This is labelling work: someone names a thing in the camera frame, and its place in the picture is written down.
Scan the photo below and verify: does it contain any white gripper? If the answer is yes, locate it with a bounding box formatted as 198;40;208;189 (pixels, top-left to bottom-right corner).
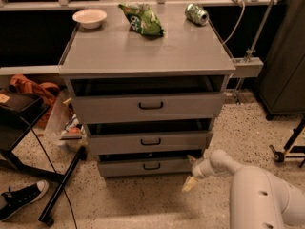
182;155;214;193

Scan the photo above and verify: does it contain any grey bottom drawer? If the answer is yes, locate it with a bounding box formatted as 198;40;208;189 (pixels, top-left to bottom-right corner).
97;150;203;177

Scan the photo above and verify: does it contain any grey drawer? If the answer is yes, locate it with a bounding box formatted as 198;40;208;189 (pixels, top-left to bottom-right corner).
71;76;224;124
97;150;203;177
88;118;213;155

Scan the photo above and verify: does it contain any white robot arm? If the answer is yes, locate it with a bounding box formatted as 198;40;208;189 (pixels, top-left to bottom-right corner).
182;150;305;229

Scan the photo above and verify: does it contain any grey middle drawer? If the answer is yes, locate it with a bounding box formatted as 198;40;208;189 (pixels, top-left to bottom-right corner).
88;118;213;155

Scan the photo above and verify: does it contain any grey drawer cabinet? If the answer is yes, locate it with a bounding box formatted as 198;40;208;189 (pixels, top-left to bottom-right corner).
58;2;236;164

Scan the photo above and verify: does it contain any grey top drawer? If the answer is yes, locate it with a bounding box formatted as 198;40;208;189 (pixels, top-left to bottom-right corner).
71;76;224;124

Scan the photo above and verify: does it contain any black tripod with wheel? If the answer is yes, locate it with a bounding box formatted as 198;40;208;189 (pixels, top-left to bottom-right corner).
270;118;305;168

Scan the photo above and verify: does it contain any dark grey cabinet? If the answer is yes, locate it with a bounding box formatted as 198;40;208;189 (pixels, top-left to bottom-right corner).
254;0;305;120

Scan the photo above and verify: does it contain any clear plastic bag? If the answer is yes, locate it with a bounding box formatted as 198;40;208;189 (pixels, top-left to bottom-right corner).
44;89;87;152

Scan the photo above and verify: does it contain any green soda can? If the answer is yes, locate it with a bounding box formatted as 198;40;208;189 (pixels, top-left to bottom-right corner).
185;4;209;26

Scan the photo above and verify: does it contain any green chip bag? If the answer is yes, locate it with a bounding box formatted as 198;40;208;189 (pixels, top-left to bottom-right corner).
118;3;165;36

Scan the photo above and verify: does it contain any orange bag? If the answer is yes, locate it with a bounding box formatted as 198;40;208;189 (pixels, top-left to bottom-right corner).
10;74;60;128

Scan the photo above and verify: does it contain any metal pole with clamp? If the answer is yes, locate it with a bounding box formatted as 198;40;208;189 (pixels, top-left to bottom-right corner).
233;0;275;104

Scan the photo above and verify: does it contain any black sneaker white toe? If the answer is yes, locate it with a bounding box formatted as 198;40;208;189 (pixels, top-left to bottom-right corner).
0;180;50;221

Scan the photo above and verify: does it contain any black metal stand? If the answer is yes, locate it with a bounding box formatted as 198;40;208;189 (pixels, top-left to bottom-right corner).
0;91;88;226

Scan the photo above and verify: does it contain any white bowl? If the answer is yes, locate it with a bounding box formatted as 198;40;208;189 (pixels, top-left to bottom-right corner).
72;9;107;30

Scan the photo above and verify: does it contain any black floor cable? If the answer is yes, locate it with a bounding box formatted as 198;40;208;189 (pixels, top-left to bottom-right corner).
18;116;79;229

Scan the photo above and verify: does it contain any white power cable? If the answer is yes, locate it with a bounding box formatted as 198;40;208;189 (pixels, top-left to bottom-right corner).
221;2;247;46

